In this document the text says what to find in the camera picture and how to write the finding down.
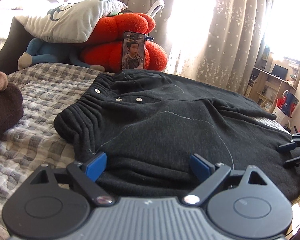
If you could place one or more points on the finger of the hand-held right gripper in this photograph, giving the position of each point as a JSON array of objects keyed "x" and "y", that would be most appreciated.
[
  {"x": 296, "y": 162},
  {"x": 286, "y": 147}
]

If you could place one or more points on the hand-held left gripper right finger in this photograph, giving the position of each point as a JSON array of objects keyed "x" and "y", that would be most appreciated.
[{"x": 198, "y": 166}]

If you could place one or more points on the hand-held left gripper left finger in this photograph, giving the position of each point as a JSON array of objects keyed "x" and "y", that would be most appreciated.
[{"x": 97, "y": 166}]

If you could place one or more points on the black buttoned pants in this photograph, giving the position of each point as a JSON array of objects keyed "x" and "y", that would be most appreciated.
[{"x": 165, "y": 120}]

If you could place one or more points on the white paper bag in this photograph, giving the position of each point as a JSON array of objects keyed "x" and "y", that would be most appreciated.
[{"x": 286, "y": 105}]

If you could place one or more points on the wooden shelf desk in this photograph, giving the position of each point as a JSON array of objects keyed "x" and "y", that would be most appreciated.
[{"x": 265, "y": 85}]

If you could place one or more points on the grey checked quilt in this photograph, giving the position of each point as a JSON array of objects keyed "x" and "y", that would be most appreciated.
[{"x": 35, "y": 135}]

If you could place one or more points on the black laptop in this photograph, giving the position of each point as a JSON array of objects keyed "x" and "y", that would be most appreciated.
[{"x": 280, "y": 71}]

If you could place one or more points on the dark brown folded garment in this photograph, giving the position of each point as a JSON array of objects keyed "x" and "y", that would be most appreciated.
[{"x": 5, "y": 112}]

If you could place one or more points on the red flower-shaped cushion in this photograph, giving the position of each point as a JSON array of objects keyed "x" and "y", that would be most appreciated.
[{"x": 105, "y": 55}]

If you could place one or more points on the black smartphone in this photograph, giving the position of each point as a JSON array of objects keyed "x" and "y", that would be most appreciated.
[{"x": 133, "y": 51}]

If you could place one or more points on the grey flower-print curtain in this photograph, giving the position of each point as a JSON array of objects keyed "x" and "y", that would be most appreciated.
[{"x": 202, "y": 42}]

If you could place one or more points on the blue plush toy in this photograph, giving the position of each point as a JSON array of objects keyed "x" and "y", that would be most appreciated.
[{"x": 42, "y": 53}]

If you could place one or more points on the dark grey cushion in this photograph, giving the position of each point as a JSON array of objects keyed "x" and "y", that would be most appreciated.
[{"x": 15, "y": 42}]

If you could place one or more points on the white printed pillow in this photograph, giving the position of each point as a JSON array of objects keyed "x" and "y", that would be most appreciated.
[{"x": 70, "y": 20}]

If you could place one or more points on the white office chair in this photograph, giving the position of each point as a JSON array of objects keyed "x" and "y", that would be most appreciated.
[{"x": 156, "y": 5}]

